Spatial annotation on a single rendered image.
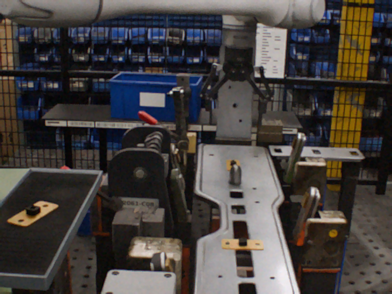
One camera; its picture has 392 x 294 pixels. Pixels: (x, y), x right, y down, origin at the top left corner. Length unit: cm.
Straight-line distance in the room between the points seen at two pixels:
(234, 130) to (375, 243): 60
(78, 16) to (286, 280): 62
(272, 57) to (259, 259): 110
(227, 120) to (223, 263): 81
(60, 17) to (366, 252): 119
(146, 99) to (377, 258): 91
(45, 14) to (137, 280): 51
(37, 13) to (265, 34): 114
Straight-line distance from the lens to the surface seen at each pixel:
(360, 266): 169
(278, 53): 200
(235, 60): 140
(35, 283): 68
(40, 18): 102
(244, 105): 174
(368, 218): 202
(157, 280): 76
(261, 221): 119
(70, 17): 104
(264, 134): 174
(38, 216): 83
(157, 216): 101
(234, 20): 138
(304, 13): 125
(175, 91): 144
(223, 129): 176
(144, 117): 147
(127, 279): 76
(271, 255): 106
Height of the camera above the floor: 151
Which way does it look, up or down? 18 degrees down
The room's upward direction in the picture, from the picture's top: 2 degrees clockwise
